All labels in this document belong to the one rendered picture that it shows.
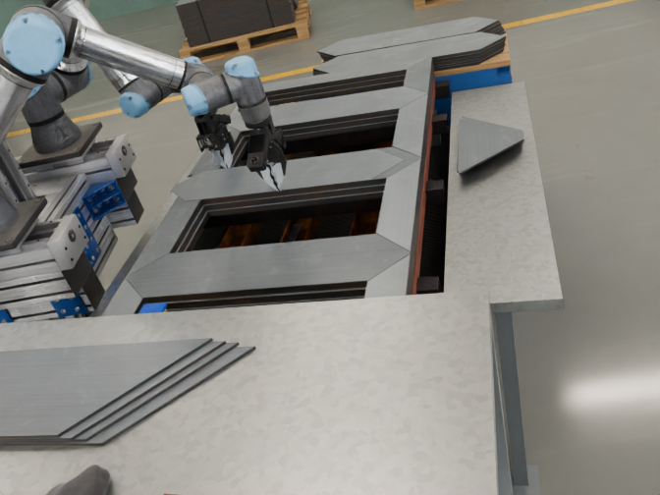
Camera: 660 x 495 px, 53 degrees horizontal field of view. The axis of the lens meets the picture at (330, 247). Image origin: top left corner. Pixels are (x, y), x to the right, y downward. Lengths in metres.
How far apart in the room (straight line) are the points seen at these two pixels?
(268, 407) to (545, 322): 1.71
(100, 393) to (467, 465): 0.58
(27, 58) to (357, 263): 0.83
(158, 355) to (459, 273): 0.79
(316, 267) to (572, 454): 1.04
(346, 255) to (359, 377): 0.60
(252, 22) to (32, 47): 4.83
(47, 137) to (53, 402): 1.25
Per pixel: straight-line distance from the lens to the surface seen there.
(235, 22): 6.32
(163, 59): 1.75
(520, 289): 1.56
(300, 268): 1.56
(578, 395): 2.34
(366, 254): 1.54
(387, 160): 1.91
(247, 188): 1.97
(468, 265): 1.65
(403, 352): 1.02
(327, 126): 2.27
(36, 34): 1.56
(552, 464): 2.17
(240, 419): 1.00
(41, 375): 1.24
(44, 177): 2.34
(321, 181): 1.89
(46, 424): 1.14
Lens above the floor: 1.76
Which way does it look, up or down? 34 degrees down
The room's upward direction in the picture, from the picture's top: 16 degrees counter-clockwise
